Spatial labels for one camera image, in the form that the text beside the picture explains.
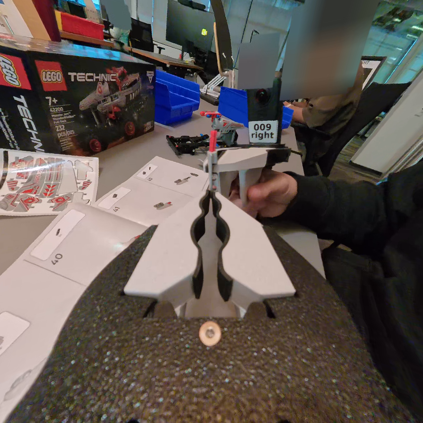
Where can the toy sticker sheet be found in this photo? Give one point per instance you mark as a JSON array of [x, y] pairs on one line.
[[39, 185]]

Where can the black mesh chair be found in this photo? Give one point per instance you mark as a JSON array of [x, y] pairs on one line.
[[370, 115]]

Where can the white partition panel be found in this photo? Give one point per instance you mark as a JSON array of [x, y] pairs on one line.
[[390, 132]]

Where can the person's right hand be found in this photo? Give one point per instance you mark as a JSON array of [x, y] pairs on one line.
[[274, 195]]

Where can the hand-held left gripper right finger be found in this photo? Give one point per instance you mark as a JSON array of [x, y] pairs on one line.
[[261, 261]]

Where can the red box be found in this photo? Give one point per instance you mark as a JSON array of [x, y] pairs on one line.
[[82, 24]]

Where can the curved black wooden board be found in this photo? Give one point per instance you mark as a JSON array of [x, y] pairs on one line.
[[223, 36]]

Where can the cardboard box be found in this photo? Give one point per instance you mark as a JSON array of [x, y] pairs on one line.
[[23, 16]]

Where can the white laptop stand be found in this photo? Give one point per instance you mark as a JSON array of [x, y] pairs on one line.
[[214, 84]]

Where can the black framed picture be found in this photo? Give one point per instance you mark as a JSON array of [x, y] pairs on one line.
[[371, 71]]

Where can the grey toy piece red axle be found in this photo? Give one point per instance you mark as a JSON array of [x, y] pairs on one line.
[[211, 165]]

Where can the black office chair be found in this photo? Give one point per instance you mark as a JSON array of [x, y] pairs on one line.
[[142, 33]]

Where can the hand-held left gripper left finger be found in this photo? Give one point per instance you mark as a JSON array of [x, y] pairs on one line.
[[165, 261]]

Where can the open instruction booklet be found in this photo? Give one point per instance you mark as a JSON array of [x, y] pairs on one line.
[[66, 264]]

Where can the black computer monitor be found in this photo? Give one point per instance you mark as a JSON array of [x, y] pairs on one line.
[[188, 26]]

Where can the half-built toy vehicle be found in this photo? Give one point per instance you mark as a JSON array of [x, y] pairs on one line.
[[191, 142]]

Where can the wooden office desk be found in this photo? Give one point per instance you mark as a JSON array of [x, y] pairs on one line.
[[165, 59]]

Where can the black toy set box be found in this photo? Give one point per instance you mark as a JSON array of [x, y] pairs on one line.
[[66, 109]]

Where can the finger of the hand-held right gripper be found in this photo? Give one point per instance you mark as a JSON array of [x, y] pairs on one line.
[[228, 183], [241, 160]]

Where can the blue plastic bin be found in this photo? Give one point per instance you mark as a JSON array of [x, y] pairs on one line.
[[175, 99], [234, 105]]

